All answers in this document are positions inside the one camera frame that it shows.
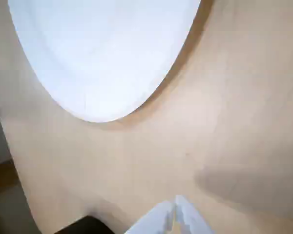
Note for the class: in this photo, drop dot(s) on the white round dish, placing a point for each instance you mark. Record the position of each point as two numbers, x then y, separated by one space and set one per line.
100 56

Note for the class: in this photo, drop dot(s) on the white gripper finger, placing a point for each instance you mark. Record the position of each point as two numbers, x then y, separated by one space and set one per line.
190 219
156 219

